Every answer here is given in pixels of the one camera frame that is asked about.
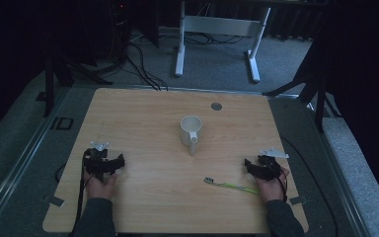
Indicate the grey tape strip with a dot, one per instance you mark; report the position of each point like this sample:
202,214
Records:
54,200
298,199

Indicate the black metal stand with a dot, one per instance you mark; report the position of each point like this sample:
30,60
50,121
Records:
49,85
319,98

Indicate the person's right hand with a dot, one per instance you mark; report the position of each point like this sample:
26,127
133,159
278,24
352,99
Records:
271,190

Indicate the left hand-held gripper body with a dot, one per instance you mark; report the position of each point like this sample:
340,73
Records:
97,163

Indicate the white metal desk frame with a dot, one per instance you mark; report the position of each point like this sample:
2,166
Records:
220,25

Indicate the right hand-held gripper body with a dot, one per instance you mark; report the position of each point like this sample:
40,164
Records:
269,168

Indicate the metal floor rail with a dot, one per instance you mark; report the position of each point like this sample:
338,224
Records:
339,177
23,154

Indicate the person's left hand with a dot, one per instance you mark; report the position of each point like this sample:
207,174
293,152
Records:
100,188

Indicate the green toothbrush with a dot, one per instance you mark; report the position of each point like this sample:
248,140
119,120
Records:
231,186

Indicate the black computer tower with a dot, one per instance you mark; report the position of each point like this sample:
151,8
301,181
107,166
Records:
121,29

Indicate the white cup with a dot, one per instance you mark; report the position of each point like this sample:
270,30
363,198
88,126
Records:
188,130

